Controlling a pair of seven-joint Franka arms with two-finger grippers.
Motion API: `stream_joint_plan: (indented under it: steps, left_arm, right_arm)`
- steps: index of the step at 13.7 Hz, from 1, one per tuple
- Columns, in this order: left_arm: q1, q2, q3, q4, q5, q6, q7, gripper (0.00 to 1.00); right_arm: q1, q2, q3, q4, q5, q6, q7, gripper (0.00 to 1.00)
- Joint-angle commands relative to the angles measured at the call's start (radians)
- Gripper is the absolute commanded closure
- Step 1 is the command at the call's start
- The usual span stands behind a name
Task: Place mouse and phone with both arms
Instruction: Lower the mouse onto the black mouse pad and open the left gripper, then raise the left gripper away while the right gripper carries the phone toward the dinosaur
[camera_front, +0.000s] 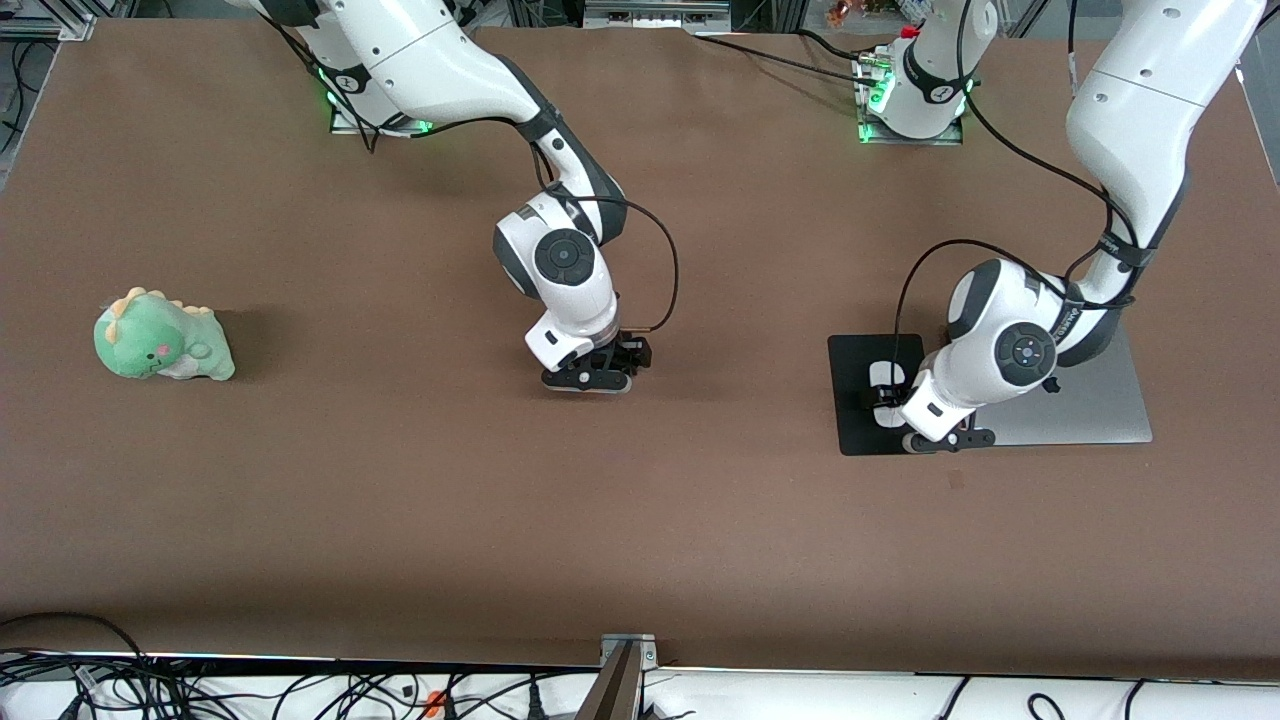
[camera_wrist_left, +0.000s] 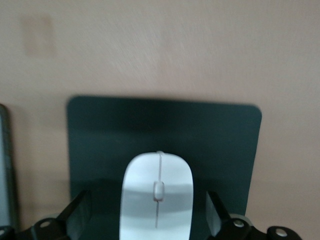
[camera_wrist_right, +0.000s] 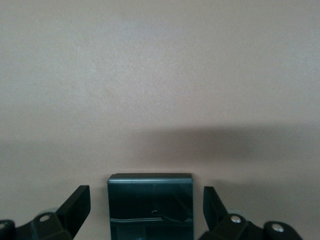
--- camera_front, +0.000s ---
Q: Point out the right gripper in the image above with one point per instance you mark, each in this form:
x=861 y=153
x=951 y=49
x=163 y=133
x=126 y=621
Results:
x=627 y=352

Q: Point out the black mouse pad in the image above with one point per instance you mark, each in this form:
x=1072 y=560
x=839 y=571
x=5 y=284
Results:
x=850 y=400

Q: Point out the green dinosaur plush toy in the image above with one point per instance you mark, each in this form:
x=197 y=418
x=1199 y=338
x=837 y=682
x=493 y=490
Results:
x=150 y=345

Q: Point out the metal camera post bracket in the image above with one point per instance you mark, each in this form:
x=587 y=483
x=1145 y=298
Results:
x=625 y=680

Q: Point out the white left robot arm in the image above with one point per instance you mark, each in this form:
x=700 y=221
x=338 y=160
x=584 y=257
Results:
x=1140 y=100

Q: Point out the grey metal rack unit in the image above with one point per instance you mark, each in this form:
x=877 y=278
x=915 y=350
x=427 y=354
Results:
x=655 y=15

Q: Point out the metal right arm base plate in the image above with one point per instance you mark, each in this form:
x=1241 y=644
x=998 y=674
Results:
x=340 y=127

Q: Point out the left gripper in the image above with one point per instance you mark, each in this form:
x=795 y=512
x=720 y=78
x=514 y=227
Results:
x=886 y=403

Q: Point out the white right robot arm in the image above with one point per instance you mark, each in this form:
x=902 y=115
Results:
x=430 y=60

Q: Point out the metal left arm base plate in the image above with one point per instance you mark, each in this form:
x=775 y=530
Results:
x=905 y=141

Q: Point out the small orange figurine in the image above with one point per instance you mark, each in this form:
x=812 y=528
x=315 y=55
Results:
x=843 y=12

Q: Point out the white computer mouse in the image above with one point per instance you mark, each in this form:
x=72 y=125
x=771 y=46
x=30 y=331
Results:
x=885 y=372

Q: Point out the grey closed laptop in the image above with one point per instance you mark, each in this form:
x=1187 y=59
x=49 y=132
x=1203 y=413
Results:
x=1100 y=420

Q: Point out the aluminium frame corner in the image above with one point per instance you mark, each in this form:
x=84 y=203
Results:
x=50 y=28

